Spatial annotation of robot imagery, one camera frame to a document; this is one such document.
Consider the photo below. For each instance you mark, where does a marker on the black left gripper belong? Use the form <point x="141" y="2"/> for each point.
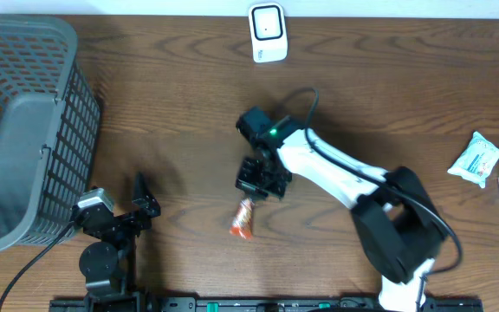
<point x="145" y="201"/>

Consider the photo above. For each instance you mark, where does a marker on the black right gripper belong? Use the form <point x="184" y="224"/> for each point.
<point x="244" y="182"/>

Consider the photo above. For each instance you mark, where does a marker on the red Top chocolate bar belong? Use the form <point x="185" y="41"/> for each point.
<point x="241" y="225"/>

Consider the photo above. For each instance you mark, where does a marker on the teal wet wipes pack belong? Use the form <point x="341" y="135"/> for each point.
<point x="477" y="161"/>

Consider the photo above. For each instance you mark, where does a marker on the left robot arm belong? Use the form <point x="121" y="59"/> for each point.
<point x="109" y="264"/>

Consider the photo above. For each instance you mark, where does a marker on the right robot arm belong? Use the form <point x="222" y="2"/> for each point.
<point x="399" y="229"/>

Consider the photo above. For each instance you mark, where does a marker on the white barcode scanner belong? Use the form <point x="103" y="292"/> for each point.
<point x="268" y="32"/>

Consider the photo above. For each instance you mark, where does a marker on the grey plastic mesh basket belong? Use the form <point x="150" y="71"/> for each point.
<point x="49" y="123"/>

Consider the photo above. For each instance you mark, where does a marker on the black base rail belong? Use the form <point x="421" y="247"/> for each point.
<point x="190" y="304"/>

